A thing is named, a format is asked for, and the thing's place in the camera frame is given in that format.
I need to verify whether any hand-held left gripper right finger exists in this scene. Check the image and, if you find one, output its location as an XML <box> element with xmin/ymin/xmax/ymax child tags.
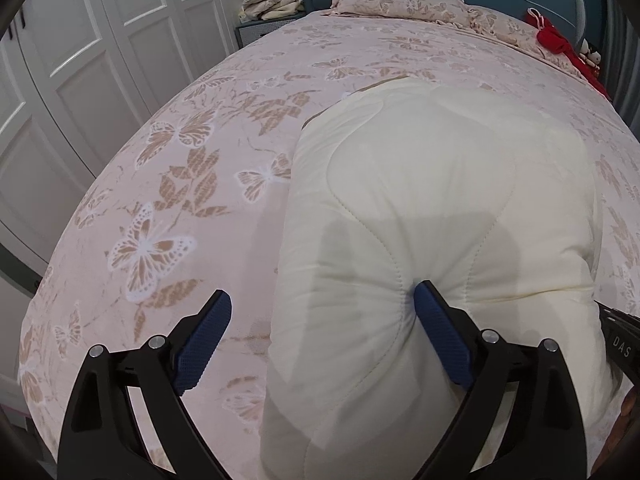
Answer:
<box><xmin>412</xmin><ymin>280</ymin><xmax>588</xmax><ymax>480</ymax></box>

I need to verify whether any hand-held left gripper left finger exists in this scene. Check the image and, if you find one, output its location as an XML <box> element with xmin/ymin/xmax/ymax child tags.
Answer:
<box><xmin>57</xmin><ymin>289</ymin><xmax>233</xmax><ymax>480</ymax></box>

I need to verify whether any cream quilted garment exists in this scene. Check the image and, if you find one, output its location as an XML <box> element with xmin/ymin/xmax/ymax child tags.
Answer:
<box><xmin>257</xmin><ymin>77</ymin><xmax>621</xmax><ymax>480</ymax></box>

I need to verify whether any pile of beige clothes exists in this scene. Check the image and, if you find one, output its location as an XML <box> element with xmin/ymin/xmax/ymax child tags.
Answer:
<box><xmin>239</xmin><ymin>0</ymin><xmax>306</xmax><ymax>22</ymax></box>

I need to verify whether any person's right hand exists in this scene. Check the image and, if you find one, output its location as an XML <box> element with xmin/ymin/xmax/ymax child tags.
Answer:
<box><xmin>612</xmin><ymin>389</ymin><xmax>640</xmax><ymax>442</ymax></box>

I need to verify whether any pink butterfly print blanket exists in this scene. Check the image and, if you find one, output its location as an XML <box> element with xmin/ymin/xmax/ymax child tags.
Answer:
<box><xmin>17</xmin><ymin>10</ymin><xmax>640</xmax><ymax>480</ymax></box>

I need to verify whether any grey curtain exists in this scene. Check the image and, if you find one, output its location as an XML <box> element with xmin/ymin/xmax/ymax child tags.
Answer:
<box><xmin>600</xmin><ymin>0</ymin><xmax>640</xmax><ymax>128</ymax></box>

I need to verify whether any stuffed toy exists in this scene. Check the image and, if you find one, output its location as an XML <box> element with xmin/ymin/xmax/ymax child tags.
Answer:
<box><xmin>580</xmin><ymin>40</ymin><xmax>602</xmax><ymax>69</ymax></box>

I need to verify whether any pink butterfly print pillow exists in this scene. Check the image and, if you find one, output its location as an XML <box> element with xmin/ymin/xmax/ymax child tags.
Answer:
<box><xmin>470</xmin><ymin>6</ymin><xmax>607</xmax><ymax>97</ymax></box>
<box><xmin>321</xmin><ymin>0</ymin><xmax>498</xmax><ymax>37</ymax></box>

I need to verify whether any red knitted cloth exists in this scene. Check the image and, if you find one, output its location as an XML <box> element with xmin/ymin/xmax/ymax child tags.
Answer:
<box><xmin>525</xmin><ymin>7</ymin><xmax>609</xmax><ymax>97</ymax></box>

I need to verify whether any grey nightstand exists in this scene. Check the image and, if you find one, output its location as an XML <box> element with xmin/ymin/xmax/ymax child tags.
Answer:
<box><xmin>235</xmin><ymin>10</ymin><xmax>312</xmax><ymax>52</ymax></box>

